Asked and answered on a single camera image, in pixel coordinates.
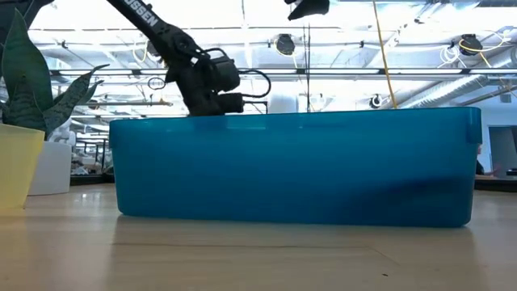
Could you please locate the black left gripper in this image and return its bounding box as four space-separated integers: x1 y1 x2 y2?
165 48 242 117

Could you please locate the dark blue plastic bin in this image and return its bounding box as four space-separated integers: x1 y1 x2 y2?
108 107 484 228

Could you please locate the green plant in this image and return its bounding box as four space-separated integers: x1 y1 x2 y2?
0 7 110 196

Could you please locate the ceiling light bar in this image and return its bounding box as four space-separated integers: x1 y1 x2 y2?
50 68 517 78

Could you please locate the white pillar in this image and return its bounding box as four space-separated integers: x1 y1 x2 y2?
267 82 301 114

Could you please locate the white background object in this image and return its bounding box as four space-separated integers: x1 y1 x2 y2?
47 117 78 146

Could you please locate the dark door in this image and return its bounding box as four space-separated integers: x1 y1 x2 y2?
487 125 517 179

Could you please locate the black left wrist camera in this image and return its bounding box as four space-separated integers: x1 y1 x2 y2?
217 92 246 115

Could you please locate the large ceiling cable reel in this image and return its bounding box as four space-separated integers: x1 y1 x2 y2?
458 33 485 57
274 33 297 57

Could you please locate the black hanging cable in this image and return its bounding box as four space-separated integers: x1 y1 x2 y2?
301 23 312 113

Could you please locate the yellow hanging cable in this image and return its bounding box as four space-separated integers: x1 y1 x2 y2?
371 0 399 110

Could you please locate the silver ventilation duct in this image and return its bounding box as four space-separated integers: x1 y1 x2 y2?
397 74 517 110

